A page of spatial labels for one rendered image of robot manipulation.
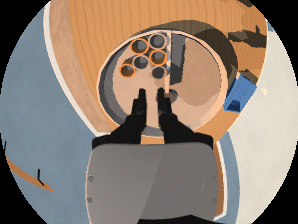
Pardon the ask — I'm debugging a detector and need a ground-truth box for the blue crate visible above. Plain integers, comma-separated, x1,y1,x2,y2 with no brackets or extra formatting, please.
222,71,257,113

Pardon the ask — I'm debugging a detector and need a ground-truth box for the orange hollow ring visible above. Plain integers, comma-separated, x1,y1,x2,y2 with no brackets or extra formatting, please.
130,37,149,55
119,58,136,78

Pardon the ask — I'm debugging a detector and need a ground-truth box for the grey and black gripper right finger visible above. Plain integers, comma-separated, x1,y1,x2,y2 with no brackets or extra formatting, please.
157,88,214,150

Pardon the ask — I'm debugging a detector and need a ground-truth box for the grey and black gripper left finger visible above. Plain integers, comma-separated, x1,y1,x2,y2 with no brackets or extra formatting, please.
92,88,147,151

